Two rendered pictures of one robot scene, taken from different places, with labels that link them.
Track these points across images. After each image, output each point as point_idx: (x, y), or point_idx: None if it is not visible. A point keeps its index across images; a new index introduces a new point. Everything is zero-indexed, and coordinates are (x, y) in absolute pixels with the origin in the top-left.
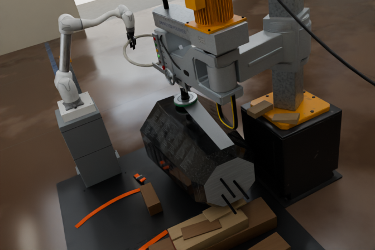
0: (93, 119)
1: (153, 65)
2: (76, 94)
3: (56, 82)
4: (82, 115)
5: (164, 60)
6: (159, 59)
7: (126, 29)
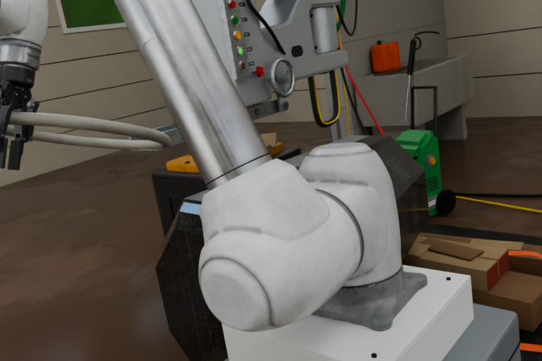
0: None
1: None
2: None
3: (331, 219)
4: None
5: (248, 58)
6: (241, 62)
7: (34, 56)
